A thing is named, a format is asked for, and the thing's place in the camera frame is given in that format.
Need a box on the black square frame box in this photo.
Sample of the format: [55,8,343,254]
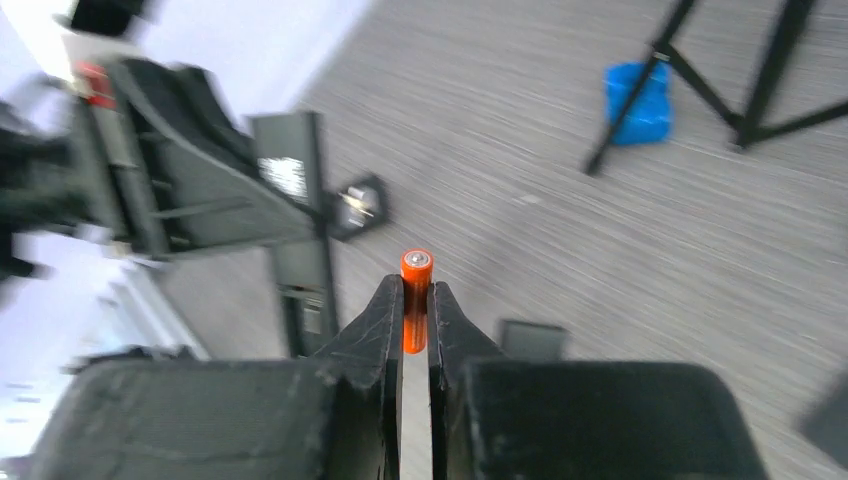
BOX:
[328,173,390,242]

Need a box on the black remote with buttons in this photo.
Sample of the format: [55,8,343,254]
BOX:
[250,111,340,357]

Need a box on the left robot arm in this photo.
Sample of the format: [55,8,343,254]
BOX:
[1,57,332,293]

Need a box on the plain black remote control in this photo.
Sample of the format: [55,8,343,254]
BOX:
[799,370,847,469]

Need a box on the blue toy car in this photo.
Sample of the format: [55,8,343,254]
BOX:
[604,62,674,146]

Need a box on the black music stand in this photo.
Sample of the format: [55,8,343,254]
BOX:
[582,0,848,177]

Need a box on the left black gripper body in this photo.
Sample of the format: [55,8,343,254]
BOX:
[72,58,171,259]

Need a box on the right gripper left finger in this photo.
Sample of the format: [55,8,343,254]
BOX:
[28,275,404,480]

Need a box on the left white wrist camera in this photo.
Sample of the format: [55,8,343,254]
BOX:
[53,0,149,66]

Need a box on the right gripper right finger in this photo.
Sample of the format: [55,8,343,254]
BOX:
[427,282,768,479]

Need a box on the orange battery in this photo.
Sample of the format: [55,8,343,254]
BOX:
[400,249,433,354]

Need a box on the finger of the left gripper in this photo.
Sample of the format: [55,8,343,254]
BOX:
[129,59,283,255]

